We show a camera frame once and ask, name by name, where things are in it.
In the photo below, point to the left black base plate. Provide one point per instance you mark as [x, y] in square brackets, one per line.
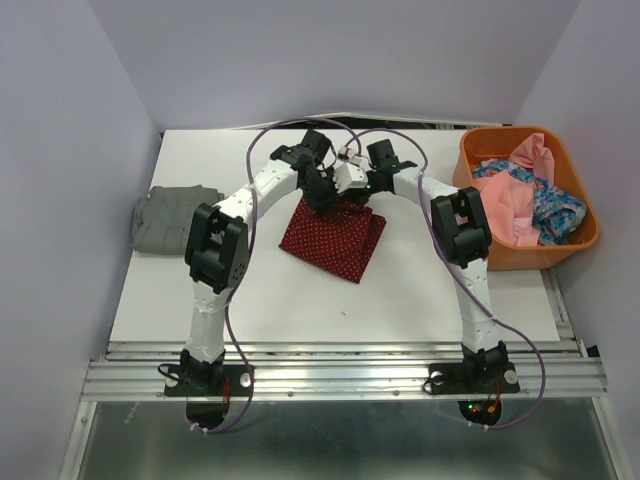
[234, 381]

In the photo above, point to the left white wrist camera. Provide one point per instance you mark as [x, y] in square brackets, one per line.
[349, 176]

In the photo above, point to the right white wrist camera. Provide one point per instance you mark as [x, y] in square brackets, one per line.
[349, 154]

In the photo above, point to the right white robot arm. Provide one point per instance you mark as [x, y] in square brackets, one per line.
[459, 229]

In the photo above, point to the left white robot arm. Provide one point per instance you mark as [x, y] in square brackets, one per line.
[219, 249]

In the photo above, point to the aluminium rail frame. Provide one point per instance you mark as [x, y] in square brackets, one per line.
[353, 410]

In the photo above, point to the pink garment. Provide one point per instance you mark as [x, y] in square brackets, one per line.
[511, 190]

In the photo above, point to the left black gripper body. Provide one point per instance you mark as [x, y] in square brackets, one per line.
[321, 189]

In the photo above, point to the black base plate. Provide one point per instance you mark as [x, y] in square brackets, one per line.
[234, 381]
[454, 379]

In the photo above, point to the orange plastic bin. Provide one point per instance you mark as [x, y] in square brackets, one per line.
[484, 143]

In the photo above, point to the blue floral skirt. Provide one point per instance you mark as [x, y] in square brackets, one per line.
[560, 215]

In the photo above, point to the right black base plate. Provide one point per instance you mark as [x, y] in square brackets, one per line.
[454, 379]

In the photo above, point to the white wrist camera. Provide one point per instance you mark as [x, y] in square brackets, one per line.
[349, 154]
[349, 176]

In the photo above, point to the grey skirt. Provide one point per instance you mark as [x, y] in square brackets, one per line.
[161, 220]

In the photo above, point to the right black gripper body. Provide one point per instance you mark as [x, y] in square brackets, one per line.
[358, 197]

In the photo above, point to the red dotted skirt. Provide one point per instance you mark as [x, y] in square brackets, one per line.
[340, 241]

